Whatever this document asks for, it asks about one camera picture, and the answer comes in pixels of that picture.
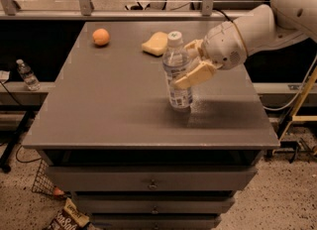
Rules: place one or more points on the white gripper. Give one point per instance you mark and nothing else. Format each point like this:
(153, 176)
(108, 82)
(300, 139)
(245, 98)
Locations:
(223, 46)

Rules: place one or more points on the clear blue-label plastic bottle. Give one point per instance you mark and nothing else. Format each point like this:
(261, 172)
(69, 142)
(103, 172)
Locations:
(176, 60)

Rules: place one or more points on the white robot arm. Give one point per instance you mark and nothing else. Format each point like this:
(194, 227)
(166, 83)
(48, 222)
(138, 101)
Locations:
(279, 24)

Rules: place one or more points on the small clear water bottle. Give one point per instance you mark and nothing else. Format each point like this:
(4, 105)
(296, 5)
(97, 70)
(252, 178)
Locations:
(28, 75)

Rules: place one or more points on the yellow sponge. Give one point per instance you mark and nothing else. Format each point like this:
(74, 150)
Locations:
(156, 44)

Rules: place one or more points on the orange fruit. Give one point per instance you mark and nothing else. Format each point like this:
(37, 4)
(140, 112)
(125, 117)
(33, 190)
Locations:
(101, 37)

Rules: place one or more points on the yellow metal stand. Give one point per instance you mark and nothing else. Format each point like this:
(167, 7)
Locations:
(292, 116)

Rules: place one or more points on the grey drawer cabinet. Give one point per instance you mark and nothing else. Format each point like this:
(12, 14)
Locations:
(110, 138)

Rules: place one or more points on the black table leg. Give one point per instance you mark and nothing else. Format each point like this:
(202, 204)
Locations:
(4, 166)

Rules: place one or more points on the small orange ball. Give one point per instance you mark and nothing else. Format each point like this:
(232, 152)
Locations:
(58, 192)

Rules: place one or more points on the snack chip bag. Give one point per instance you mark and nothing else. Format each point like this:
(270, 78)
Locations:
(69, 218)

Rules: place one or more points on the wire mesh basket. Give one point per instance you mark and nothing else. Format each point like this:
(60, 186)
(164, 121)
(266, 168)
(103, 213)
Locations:
(42, 184)

